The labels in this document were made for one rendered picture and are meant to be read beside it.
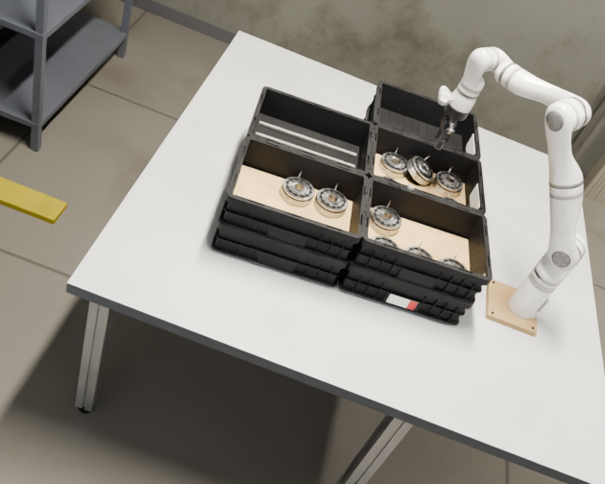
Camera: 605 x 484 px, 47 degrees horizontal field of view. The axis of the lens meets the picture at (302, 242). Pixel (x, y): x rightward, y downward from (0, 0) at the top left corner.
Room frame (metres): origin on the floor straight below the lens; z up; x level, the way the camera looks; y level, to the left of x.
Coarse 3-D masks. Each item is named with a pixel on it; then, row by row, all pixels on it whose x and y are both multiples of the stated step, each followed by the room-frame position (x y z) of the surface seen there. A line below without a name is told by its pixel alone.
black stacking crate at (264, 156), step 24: (240, 168) 1.57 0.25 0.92; (264, 168) 1.73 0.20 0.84; (288, 168) 1.74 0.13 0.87; (312, 168) 1.75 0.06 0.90; (360, 192) 1.72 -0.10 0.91; (240, 216) 1.45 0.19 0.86; (264, 216) 1.46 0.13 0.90; (288, 240) 1.47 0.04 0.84; (312, 240) 1.48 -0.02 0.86; (336, 240) 1.49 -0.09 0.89
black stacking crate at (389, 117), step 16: (384, 96) 2.37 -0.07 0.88; (400, 96) 2.38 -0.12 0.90; (416, 96) 2.39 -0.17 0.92; (368, 112) 2.31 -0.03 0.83; (384, 112) 2.35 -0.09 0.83; (400, 112) 2.39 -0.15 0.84; (416, 112) 2.39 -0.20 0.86; (432, 112) 2.40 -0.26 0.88; (400, 128) 2.29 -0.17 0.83; (416, 128) 2.34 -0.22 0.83; (432, 128) 2.39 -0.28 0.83; (464, 128) 2.42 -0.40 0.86; (448, 144) 2.32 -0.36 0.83; (464, 144) 2.34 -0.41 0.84
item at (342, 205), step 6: (318, 192) 1.69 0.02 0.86; (324, 192) 1.71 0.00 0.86; (330, 192) 1.72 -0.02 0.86; (336, 192) 1.74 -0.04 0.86; (318, 198) 1.67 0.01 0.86; (324, 198) 1.68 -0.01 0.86; (342, 198) 1.72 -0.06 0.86; (324, 204) 1.65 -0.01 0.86; (330, 204) 1.67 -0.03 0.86; (342, 204) 1.69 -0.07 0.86; (330, 210) 1.64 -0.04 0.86; (336, 210) 1.65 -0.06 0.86; (342, 210) 1.66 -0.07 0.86
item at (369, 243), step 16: (368, 192) 1.71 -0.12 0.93; (416, 192) 1.81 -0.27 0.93; (368, 208) 1.63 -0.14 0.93; (464, 208) 1.83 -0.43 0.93; (368, 224) 1.57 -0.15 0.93; (368, 240) 1.50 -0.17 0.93; (400, 256) 1.51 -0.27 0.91; (416, 256) 1.52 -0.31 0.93; (448, 272) 1.53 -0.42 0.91; (464, 272) 1.54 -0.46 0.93
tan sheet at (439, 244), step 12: (408, 228) 1.75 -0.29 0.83; (420, 228) 1.78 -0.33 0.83; (432, 228) 1.80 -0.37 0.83; (396, 240) 1.67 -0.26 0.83; (408, 240) 1.69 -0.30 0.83; (420, 240) 1.72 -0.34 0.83; (432, 240) 1.74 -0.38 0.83; (444, 240) 1.77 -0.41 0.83; (456, 240) 1.79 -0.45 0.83; (432, 252) 1.69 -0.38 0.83; (444, 252) 1.71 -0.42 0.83; (456, 252) 1.74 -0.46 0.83; (468, 252) 1.76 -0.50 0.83; (468, 264) 1.70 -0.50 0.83
